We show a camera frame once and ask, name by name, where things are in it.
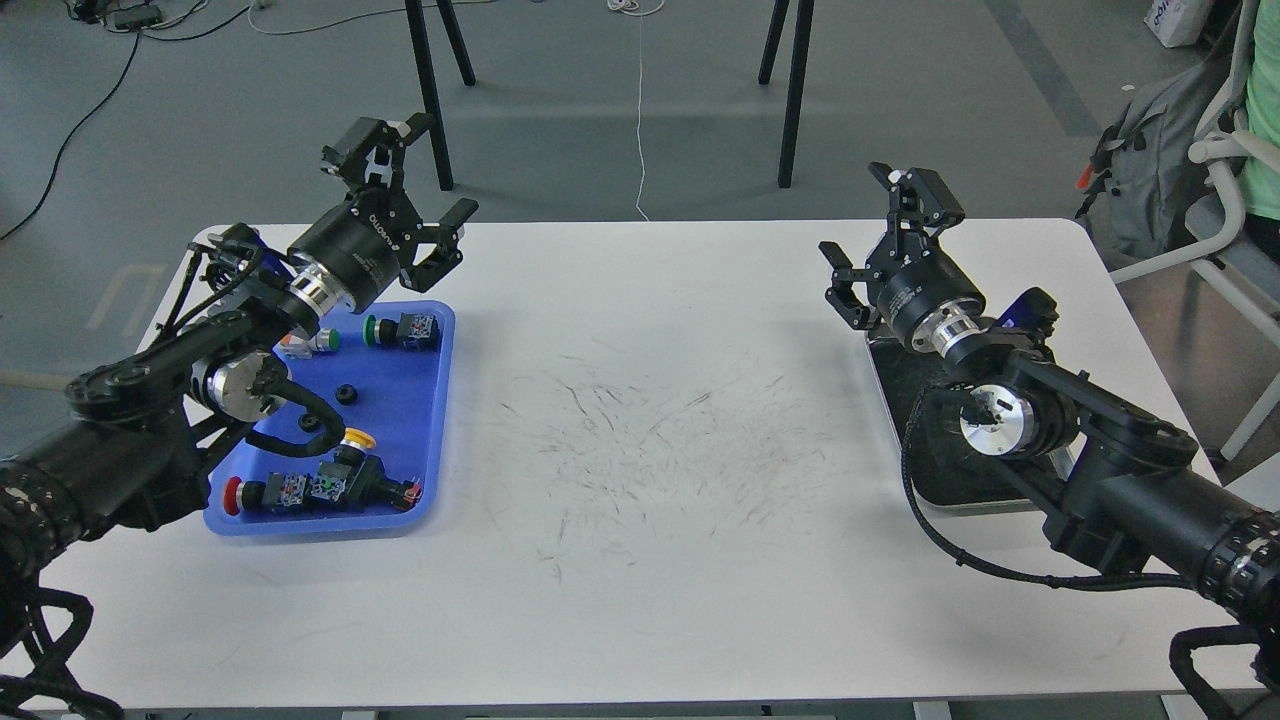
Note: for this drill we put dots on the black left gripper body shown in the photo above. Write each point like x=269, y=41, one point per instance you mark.
x=358, y=242

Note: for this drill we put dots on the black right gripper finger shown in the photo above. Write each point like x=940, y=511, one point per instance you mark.
x=922, y=206
x=854, y=292

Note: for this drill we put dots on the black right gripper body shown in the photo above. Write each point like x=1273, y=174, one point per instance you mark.
x=930, y=304

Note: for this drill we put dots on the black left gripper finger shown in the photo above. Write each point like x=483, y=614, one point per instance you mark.
x=371, y=152
x=428, y=252

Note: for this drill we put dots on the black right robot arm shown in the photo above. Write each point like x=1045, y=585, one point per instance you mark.
x=1113, y=481

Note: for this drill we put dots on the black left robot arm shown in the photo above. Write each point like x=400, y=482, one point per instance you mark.
x=147, y=432

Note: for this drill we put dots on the blue plastic tray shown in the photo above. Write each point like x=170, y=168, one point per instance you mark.
x=401, y=403

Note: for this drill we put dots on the silver metal tray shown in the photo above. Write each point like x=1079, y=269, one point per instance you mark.
x=948, y=474

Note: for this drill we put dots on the orange white push button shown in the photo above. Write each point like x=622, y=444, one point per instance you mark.
x=294, y=346

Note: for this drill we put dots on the grey backpack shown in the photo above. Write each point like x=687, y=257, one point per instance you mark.
x=1140, y=165

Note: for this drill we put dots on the person in green shirt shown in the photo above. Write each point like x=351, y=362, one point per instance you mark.
x=1259, y=183

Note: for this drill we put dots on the green push button switch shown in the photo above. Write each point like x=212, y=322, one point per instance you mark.
x=418, y=332

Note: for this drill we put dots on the yellow push button switch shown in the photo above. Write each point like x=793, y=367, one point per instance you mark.
x=354, y=448

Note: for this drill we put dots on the black switch with red terminals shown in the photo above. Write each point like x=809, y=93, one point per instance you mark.
x=346, y=487

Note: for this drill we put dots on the red push button switch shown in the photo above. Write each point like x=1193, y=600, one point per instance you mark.
x=281, y=493

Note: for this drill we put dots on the white chair frame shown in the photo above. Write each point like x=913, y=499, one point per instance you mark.
x=1222, y=254

